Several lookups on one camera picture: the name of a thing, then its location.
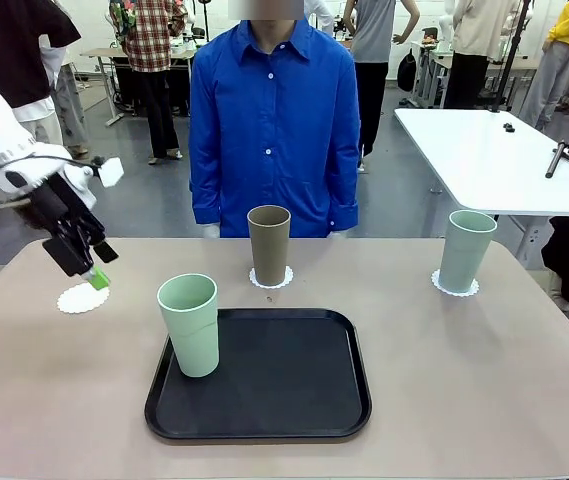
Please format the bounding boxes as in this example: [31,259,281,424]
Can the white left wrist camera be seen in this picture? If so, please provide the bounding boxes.
[99,157,125,189]

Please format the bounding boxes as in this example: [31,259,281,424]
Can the person in grey trousers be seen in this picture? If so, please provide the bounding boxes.
[53,44,90,159]

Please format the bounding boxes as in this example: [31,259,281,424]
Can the pale blue-green cup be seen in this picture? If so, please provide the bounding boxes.
[437,209,498,294]

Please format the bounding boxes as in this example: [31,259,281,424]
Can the wooden background desk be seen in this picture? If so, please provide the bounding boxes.
[79,47,130,126]

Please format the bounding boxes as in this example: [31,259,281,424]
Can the black tripod pole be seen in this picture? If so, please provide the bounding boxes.
[491,0,535,112]

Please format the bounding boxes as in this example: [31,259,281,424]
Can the brown cup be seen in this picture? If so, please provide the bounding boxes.
[246,205,292,286]

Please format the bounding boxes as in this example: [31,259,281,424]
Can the person black shirt white trousers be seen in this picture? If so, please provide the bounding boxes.
[0,0,83,149]

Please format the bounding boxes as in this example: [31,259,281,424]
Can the person's right forearm blue sleeve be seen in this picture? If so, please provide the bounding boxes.
[189,164,223,239]

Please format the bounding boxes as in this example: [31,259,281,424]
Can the person in blue shirt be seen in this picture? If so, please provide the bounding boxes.
[188,0,360,239]

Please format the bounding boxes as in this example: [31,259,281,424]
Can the white scalloped paper coaster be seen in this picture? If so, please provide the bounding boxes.
[431,268,480,299]
[248,266,295,290]
[57,281,112,315]

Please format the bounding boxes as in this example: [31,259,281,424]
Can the person in plaid shirt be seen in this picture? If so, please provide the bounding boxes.
[108,0,189,165]

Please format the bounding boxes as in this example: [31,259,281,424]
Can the black plastic tray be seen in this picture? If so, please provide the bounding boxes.
[144,307,373,441]

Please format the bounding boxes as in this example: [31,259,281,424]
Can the person in grey shirt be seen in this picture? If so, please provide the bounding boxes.
[343,0,420,156]

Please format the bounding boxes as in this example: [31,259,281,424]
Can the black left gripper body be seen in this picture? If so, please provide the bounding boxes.
[28,172,108,279]

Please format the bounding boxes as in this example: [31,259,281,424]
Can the white background table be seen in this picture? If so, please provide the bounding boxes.
[393,107,569,261]

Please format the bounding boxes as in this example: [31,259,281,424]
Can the black hanging bag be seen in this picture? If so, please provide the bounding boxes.
[396,48,418,92]

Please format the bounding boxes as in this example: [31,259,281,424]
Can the light green cup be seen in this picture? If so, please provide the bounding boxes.
[157,273,221,378]

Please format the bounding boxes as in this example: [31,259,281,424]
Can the person beige shirt black trousers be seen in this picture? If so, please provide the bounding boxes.
[443,0,521,110]

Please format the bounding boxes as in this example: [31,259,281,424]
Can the person's left forearm blue sleeve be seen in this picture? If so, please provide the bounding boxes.
[327,164,360,239]

